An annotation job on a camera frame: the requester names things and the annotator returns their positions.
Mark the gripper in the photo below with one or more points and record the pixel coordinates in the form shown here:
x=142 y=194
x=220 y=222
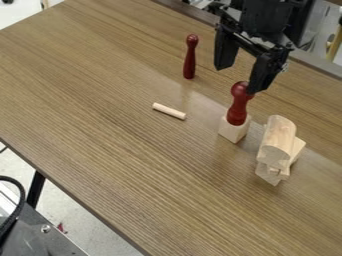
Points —
x=249 y=30

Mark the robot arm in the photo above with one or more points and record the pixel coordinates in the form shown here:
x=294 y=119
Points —
x=285 y=13

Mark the white wooden cube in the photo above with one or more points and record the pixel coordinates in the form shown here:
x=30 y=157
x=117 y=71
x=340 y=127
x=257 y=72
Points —
x=233 y=130

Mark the red wooden pin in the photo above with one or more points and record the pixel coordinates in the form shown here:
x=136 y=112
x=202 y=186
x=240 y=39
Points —
x=238 y=105
x=190 y=56

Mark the light wooden half cylinder block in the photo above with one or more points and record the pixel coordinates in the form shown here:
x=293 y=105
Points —
x=277 y=140

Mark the light wooden dowel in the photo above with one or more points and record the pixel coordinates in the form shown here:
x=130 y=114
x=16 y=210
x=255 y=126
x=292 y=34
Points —
x=169 y=111

